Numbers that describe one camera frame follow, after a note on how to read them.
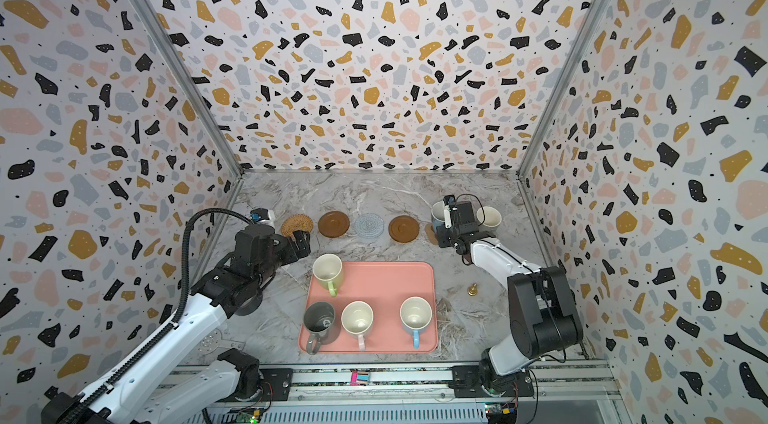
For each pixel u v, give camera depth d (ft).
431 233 3.39
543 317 1.48
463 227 2.38
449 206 2.80
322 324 2.68
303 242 2.34
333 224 3.49
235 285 1.74
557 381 2.50
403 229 3.44
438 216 3.09
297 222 3.48
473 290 2.90
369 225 3.47
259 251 1.91
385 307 2.83
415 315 2.75
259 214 2.22
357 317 2.72
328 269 2.95
